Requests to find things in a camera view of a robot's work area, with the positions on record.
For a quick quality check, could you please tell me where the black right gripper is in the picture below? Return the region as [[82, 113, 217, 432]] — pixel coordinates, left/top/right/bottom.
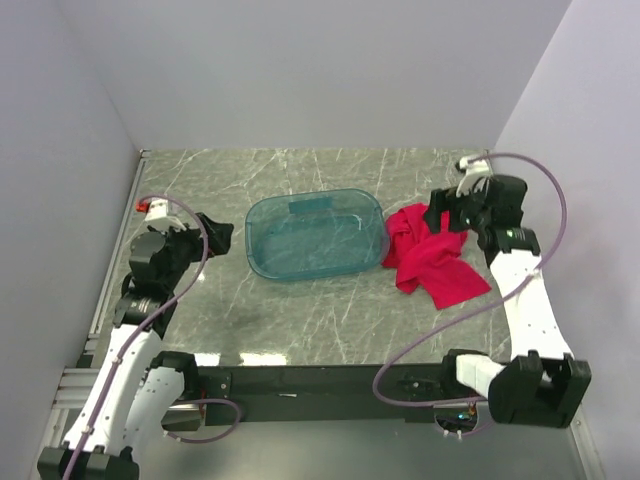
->
[[420, 178, 492, 235]]

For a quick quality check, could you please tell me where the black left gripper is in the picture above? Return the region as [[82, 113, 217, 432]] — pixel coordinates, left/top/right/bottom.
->
[[156, 211, 234, 288]]

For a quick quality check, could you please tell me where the red t-shirt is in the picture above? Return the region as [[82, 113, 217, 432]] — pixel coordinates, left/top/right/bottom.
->
[[382, 203, 491, 310]]

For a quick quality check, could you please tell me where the teal transparent plastic bin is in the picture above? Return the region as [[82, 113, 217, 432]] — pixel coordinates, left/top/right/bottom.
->
[[244, 188, 390, 282]]

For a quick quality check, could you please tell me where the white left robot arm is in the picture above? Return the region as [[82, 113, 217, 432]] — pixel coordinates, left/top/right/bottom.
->
[[37, 213, 234, 479]]

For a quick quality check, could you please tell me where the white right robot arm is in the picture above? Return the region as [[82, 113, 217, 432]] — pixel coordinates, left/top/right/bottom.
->
[[424, 175, 592, 428]]

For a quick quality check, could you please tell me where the black base beam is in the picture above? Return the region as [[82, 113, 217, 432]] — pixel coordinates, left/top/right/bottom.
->
[[194, 364, 501, 427]]

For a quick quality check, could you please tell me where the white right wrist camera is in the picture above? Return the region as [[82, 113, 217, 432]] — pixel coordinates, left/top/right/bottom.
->
[[456, 156, 492, 197]]

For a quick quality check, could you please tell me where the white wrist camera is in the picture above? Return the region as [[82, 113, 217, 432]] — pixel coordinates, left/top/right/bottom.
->
[[456, 156, 492, 197], [135, 198, 186, 232]]

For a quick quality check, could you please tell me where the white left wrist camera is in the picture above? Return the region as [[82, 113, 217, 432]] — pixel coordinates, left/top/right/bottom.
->
[[135, 198, 186, 232]]

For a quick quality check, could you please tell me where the aluminium frame rail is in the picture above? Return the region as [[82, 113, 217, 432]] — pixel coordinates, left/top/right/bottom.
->
[[27, 149, 146, 479]]

